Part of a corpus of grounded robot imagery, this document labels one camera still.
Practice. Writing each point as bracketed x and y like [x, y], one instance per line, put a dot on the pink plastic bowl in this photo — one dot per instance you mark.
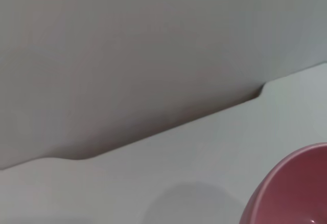
[293, 188]

